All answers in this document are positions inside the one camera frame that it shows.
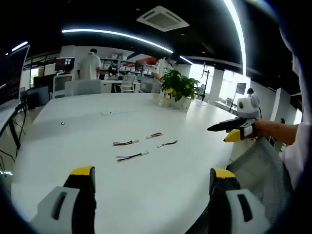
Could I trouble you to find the person's white shirt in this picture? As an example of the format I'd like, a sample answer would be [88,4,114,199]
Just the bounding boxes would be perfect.
[277,23,312,192]

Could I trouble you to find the white storage shelf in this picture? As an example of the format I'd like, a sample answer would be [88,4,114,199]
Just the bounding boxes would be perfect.
[100,57,157,74]

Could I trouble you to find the small dark monitor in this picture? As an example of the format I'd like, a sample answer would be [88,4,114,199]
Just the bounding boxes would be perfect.
[235,82,247,95]

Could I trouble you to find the grey mesh office chair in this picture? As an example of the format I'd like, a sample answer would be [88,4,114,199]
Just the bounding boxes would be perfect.
[226,137,294,221]

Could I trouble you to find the dark wall screen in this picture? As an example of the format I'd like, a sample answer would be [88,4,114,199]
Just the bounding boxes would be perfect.
[55,57,76,73]

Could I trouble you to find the black tripod stand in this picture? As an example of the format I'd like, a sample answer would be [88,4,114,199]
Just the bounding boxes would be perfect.
[203,61,212,101]

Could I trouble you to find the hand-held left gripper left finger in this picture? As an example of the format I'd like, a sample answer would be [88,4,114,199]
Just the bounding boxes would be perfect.
[29,166,97,234]

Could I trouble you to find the large dark monitor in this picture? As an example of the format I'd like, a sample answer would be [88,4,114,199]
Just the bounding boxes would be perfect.
[0,44,31,108]

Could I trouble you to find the short ceiling light strip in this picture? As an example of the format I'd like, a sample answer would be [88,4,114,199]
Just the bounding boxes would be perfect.
[11,40,29,52]

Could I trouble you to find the white JST connector yellow black wires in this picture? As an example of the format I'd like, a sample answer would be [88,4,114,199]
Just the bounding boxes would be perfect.
[116,150,150,163]

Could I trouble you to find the grey desk partition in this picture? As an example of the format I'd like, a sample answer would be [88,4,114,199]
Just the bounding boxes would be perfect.
[64,79,102,97]

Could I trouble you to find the clear glass vase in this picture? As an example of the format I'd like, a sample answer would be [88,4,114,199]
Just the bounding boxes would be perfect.
[153,94,171,108]

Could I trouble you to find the potted green plant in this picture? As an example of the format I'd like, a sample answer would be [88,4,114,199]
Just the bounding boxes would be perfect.
[159,69,204,111]

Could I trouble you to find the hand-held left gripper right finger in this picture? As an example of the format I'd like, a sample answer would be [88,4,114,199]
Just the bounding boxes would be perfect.
[208,167,272,234]

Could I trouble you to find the white side desk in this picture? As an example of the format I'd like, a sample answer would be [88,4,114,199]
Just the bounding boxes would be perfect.
[0,103,28,158]

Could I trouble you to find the ceiling air conditioner unit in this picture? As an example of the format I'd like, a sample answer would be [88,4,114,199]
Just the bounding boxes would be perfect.
[136,5,191,32]

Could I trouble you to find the multicolour wire with connector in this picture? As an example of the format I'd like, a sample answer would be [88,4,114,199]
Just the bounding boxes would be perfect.
[113,138,140,147]

